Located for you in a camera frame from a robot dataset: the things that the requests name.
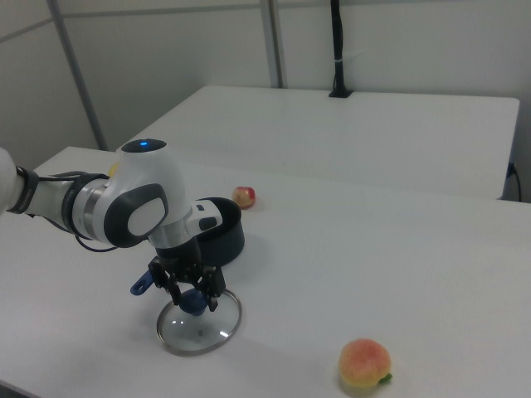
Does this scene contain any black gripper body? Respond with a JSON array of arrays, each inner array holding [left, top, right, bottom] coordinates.
[[155, 238, 208, 288]]

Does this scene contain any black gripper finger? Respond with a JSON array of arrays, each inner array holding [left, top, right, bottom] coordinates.
[[196, 266, 227, 313], [148, 258, 184, 308]]

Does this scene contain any glass lid with blue knob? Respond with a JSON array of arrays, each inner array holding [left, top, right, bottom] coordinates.
[[156, 288, 243, 357]]

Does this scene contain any red toy wax apple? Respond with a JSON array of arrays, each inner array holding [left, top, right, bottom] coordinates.
[[231, 185, 257, 211]]

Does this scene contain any peach coloured toy peach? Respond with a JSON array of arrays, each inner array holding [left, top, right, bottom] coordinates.
[[338, 337, 393, 390]]

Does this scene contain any white side table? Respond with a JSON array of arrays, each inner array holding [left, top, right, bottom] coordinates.
[[124, 85, 522, 201]]

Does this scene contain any black saucepan with blue handle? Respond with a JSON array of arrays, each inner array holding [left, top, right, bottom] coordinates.
[[130, 197, 246, 296]]

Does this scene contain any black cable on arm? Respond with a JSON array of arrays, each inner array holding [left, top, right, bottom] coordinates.
[[16, 172, 119, 253]]

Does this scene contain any black camera pole with base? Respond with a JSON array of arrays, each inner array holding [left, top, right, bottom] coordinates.
[[328, 0, 354, 100]]

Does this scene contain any black cable with blue plug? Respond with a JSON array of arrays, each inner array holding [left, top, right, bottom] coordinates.
[[506, 162, 523, 202]]

